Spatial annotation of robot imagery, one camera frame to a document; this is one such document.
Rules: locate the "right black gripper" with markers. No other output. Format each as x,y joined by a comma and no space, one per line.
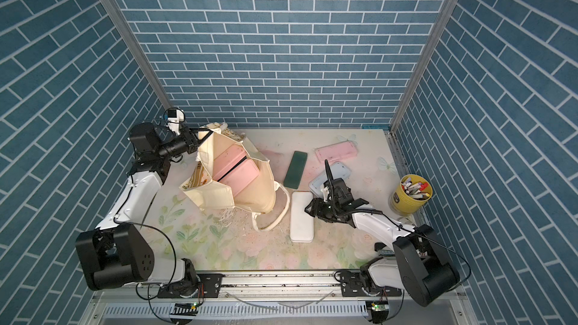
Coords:
317,208

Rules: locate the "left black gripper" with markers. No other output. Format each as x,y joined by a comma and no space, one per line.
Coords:
189,141

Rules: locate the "light blue case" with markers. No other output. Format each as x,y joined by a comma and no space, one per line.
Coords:
316,184

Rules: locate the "white pencil case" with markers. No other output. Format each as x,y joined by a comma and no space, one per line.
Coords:
301,224

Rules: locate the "dark green pencil case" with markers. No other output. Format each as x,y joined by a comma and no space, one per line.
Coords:
295,170

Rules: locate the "cream canvas tote bag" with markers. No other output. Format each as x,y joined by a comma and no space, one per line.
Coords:
259,198

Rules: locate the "pink pencil case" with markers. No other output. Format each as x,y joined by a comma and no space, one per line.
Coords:
336,152

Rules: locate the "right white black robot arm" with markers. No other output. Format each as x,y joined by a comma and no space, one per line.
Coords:
422,266

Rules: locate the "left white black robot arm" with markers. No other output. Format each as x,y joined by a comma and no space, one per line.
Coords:
115,253

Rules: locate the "black grey stapler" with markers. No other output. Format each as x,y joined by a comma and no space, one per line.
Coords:
382,250

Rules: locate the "yellow pen holder cup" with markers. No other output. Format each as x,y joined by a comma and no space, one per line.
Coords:
410,195

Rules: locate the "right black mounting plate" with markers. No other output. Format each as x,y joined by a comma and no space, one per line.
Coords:
358,284

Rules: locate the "black mounting plate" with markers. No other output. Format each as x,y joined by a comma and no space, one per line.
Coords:
205,285
358,284

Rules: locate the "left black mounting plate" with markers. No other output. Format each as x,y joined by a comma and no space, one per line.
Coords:
205,285

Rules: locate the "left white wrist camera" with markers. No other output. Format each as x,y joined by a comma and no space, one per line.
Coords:
174,117

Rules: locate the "aluminium front rail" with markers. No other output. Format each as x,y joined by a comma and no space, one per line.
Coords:
278,297

